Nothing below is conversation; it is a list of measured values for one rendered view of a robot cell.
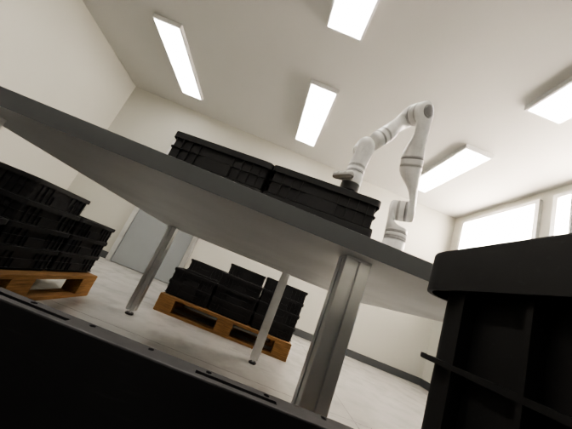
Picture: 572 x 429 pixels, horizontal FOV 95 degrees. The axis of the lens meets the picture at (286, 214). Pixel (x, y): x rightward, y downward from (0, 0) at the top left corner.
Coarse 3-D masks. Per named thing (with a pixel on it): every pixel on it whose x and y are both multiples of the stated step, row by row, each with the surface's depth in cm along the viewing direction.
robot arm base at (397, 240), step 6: (384, 234) 114; (390, 234) 110; (396, 234) 109; (402, 234) 109; (384, 240) 112; (390, 240) 109; (396, 240) 108; (402, 240) 109; (396, 246) 108; (402, 246) 108
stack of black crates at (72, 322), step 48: (0, 288) 14; (0, 336) 12; (48, 336) 13; (96, 336) 13; (0, 384) 12; (48, 384) 12; (96, 384) 12; (144, 384) 13; (192, 384) 13; (240, 384) 14
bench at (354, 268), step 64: (0, 128) 62; (64, 128) 53; (128, 192) 105; (192, 192) 59; (256, 192) 54; (256, 256) 160; (320, 256) 74; (384, 256) 54; (320, 320) 58; (320, 384) 52
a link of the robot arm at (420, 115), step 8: (416, 104) 110; (424, 104) 107; (408, 112) 112; (416, 112) 108; (424, 112) 107; (432, 112) 109; (416, 120) 108; (424, 120) 108; (416, 128) 108; (424, 128) 108; (416, 136) 109; (424, 136) 109; (408, 144) 112; (416, 144) 109; (424, 144) 110; (408, 152) 111; (416, 152) 109; (424, 152) 111
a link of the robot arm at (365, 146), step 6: (366, 138) 101; (360, 144) 101; (366, 144) 101; (372, 144) 101; (360, 150) 101; (366, 150) 101; (372, 150) 101; (354, 156) 101; (360, 156) 101; (366, 156) 101; (354, 162) 101; (360, 162) 100; (366, 162) 101; (348, 168) 101; (354, 168) 100; (360, 168) 100
